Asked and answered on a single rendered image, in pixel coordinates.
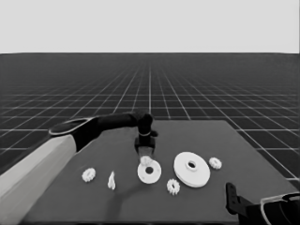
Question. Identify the small white gear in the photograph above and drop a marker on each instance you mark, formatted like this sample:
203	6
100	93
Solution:
92	175
218	164
176	187
143	161

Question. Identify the large thick white disc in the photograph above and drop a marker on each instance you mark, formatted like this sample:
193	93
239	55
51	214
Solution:
195	176

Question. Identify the white round carrier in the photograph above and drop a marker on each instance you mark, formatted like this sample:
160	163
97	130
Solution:
149	178

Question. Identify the small white T-shaped piece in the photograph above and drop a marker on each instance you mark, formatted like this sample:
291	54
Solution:
111	183

